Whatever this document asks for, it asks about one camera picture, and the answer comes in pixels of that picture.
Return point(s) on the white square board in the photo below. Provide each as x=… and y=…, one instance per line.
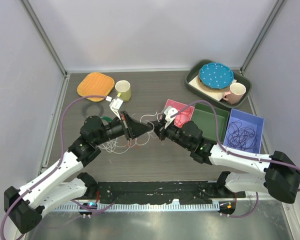
x=214, y=95

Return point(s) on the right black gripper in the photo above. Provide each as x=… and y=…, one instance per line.
x=158, y=125

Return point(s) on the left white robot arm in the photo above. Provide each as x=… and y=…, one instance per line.
x=24, y=206

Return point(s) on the pink drawer box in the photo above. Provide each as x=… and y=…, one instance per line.
x=183, y=117

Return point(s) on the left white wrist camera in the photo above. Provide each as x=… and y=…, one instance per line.
x=115, y=105

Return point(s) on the pink mug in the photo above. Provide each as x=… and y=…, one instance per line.
x=235, y=93

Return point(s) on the right aluminium frame post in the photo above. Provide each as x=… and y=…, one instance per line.
x=275, y=11

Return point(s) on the white cable duct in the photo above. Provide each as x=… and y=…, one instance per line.
x=172, y=207

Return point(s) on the left aluminium frame post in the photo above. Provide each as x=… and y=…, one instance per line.
x=42, y=34

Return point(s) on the aluminium frame post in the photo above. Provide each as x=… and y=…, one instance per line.
x=275, y=11
x=42, y=34

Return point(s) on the blue dotted plate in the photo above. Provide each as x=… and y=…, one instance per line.
x=216, y=75

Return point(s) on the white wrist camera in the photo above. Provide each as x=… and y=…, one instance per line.
x=168, y=114
x=115, y=105

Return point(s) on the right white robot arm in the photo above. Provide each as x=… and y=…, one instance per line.
x=274, y=174

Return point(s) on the blue drawer box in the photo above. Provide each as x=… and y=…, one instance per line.
x=244, y=131

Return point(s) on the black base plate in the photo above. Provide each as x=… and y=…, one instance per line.
x=160, y=192

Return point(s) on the yellow-green mug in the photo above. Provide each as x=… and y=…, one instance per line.
x=123, y=87

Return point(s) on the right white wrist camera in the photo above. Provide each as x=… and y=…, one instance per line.
x=168, y=114

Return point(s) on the orange square plate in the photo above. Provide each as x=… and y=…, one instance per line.
x=95, y=83

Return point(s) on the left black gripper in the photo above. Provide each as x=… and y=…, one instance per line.
x=132, y=128

